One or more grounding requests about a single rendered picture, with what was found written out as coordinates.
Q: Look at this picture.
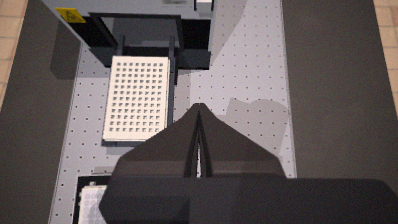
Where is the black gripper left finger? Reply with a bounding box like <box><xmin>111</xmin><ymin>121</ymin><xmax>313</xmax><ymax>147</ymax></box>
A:
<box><xmin>110</xmin><ymin>103</ymin><xmax>199</xmax><ymax>179</ymax></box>

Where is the grey perforated base plate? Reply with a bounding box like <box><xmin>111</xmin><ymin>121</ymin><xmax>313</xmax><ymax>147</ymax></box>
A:
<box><xmin>48</xmin><ymin>0</ymin><xmax>297</xmax><ymax>224</ymax></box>

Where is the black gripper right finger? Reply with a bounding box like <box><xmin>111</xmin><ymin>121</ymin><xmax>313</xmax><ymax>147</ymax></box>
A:
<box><xmin>199</xmin><ymin>103</ymin><xmax>287</xmax><ymax>178</ymax></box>

